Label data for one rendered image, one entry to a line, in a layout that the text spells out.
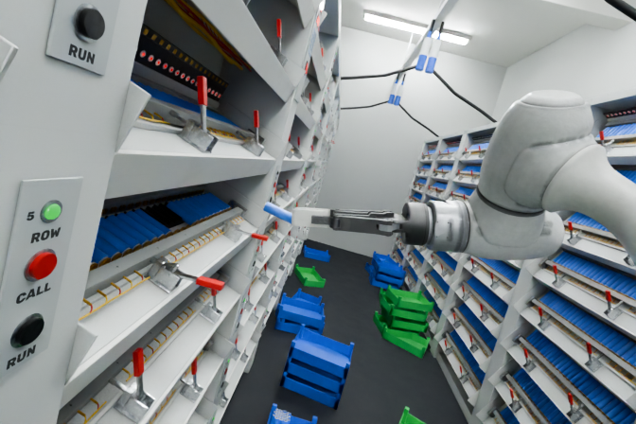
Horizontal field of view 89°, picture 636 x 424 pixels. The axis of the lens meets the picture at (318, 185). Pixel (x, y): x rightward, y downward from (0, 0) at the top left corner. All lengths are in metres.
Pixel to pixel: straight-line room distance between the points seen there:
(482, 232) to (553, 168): 0.15
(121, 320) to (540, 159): 0.52
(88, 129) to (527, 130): 0.46
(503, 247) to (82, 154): 0.56
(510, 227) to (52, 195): 0.54
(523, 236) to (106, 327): 0.56
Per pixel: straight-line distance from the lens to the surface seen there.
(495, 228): 0.57
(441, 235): 0.57
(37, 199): 0.24
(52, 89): 0.23
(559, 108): 0.50
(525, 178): 0.51
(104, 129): 0.27
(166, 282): 0.48
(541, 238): 0.62
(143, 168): 0.32
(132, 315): 0.43
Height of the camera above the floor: 1.15
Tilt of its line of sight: 5 degrees down
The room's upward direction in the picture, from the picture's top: 15 degrees clockwise
